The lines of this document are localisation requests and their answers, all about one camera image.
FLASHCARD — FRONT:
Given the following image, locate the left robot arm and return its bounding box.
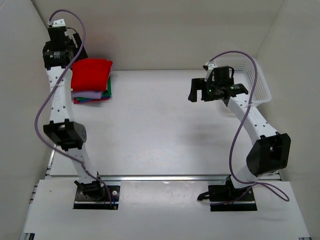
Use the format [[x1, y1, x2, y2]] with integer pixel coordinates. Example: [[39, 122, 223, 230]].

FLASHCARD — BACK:
[[42, 23, 105, 201]]

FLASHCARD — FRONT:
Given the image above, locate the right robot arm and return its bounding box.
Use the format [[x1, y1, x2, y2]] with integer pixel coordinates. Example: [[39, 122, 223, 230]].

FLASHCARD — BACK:
[[188, 64, 291, 200]]

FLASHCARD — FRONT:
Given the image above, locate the lilac folded t-shirt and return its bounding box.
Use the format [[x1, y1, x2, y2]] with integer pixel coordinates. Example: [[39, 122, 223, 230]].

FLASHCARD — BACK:
[[71, 90, 104, 99]]

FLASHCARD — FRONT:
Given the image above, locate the aluminium table rail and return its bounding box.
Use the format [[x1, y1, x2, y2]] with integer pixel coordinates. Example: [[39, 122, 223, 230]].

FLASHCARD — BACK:
[[46, 174, 232, 183]]

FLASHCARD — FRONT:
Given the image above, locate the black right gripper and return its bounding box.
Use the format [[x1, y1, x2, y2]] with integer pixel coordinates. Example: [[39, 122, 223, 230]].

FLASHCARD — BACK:
[[188, 78, 221, 103]]

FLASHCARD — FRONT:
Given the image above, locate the white plastic basket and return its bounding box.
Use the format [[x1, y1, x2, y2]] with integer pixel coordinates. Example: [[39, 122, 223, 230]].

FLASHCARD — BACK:
[[213, 56, 272, 107]]

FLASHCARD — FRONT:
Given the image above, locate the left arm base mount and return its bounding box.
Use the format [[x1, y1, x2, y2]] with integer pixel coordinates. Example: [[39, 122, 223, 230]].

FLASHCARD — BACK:
[[73, 180, 121, 210]]

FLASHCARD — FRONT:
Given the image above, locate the blue folded t-shirt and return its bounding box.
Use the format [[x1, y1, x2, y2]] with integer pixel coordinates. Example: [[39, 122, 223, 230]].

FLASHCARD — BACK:
[[78, 98, 100, 103]]

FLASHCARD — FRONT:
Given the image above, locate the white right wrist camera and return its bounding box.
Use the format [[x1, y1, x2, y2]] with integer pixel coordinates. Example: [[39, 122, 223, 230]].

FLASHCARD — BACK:
[[202, 61, 218, 81]]

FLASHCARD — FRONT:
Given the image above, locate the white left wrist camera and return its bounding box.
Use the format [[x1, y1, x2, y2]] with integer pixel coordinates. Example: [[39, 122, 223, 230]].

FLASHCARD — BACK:
[[48, 18, 66, 28]]

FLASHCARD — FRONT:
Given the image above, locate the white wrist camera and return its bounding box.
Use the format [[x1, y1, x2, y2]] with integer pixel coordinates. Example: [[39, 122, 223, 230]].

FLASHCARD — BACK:
[[48, 18, 66, 28], [202, 61, 218, 81]]

